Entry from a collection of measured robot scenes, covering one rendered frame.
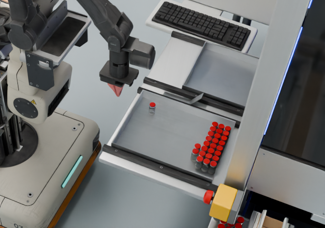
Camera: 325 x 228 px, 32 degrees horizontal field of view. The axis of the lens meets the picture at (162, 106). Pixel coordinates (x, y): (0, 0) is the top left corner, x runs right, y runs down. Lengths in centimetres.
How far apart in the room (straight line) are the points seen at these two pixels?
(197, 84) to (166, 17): 45
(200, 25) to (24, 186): 101
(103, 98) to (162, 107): 124
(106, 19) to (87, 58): 192
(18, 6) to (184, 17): 98
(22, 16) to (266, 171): 79
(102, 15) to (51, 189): 116
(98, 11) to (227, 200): 62
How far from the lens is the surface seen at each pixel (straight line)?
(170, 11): 244
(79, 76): 329
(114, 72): 162
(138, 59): 156
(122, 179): 283
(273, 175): 155
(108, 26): 150
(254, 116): 141
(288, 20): 120
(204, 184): 176
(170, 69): 210
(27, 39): 166
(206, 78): 208
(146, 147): 184
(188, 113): 195
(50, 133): 266
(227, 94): 204
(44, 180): 250
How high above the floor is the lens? 233
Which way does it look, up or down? 48 degrees down
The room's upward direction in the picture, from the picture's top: 7 degrees clockwise
